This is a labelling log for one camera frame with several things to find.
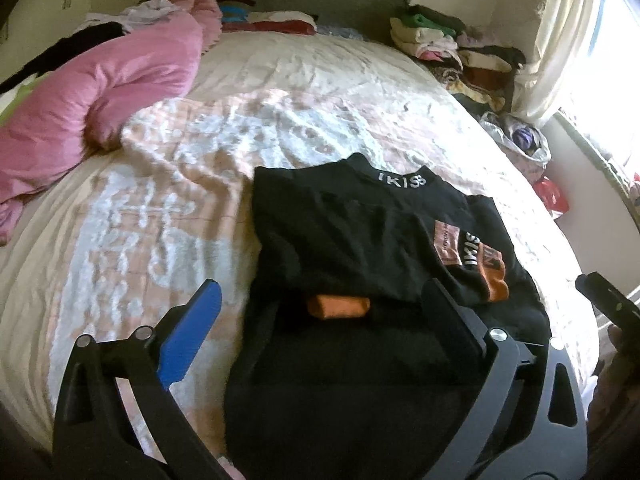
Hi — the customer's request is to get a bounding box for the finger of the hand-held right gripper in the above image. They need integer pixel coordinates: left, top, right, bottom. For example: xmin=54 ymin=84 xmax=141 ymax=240
xmin=575 ymin=272 xmax=640 ymax=333

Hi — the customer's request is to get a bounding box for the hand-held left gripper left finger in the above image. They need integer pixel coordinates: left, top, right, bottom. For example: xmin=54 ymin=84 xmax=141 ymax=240
xmin=51 ymin=280 xmax=231 ymax=480

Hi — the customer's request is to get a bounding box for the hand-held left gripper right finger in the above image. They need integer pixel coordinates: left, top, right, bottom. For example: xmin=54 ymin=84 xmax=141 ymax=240
xmin=417 ymin=277 xmax=588 ymax=480

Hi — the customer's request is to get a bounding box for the black sweater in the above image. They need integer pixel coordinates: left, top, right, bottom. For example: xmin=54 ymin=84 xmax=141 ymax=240
xmin=222 ymin=152 xmax=553 ymax=480

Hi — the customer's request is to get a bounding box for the clear plastic bag of clothes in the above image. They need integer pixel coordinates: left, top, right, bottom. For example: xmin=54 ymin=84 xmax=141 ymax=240
xmin=480 ymin=110 xmax=551 ymax=171

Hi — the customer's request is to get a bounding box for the pile of folded clothes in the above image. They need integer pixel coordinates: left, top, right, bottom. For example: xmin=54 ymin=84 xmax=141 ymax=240
xmin=390 ymin=4 xmax=526 ymax=111

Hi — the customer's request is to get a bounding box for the red bag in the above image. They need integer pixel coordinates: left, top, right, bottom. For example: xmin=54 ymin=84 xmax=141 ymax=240
xmin=532 ymin=177 xmax=571 ymax=216

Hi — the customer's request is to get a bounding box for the fluffy peach and white blanket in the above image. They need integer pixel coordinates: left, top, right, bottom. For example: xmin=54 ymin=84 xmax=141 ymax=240
xmin=47 ymin=87 xmax=601 ymax=461

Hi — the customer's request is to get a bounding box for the window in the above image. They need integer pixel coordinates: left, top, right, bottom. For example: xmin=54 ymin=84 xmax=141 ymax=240
xmin=565 ymin=0 xmax=640 ymax=181

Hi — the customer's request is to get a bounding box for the pink duvet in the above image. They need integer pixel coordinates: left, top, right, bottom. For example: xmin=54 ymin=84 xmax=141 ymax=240
xmin=0 ymin=0 xmax=223 ymax=246

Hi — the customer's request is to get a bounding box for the cream curtain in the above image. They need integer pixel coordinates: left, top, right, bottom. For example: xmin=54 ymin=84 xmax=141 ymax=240
xmin=512 ymin=0 xmax=608 ymax=121

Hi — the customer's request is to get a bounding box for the cream quilted bedspread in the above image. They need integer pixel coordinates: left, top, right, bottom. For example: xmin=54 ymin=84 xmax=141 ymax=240
xmin=192 ymin=32 xmax=481 ymax=126

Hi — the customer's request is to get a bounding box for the green cloth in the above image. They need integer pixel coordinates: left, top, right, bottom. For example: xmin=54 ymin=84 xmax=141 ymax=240
xmin=0 ymin=77 xmax=41 ymax=123

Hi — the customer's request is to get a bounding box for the black cloth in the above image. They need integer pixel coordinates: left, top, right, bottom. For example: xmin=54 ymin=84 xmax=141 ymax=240
xmin=0 ymin=21 xmax=131 ymax=93

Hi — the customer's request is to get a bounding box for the red folded cloth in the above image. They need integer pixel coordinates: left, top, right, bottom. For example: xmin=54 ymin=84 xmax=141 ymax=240
xmin=222 ymin=12 xmax=318 ymax=36

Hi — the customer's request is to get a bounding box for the white cloth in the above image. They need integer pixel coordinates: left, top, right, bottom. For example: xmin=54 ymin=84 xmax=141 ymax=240
xmin=122 ymin=0 xmax=176 ymax=26

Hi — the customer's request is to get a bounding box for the cream wardrobe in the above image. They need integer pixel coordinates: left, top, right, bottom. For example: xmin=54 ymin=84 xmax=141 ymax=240
xmin=0 ymin=0 xmax=101 ymax=81

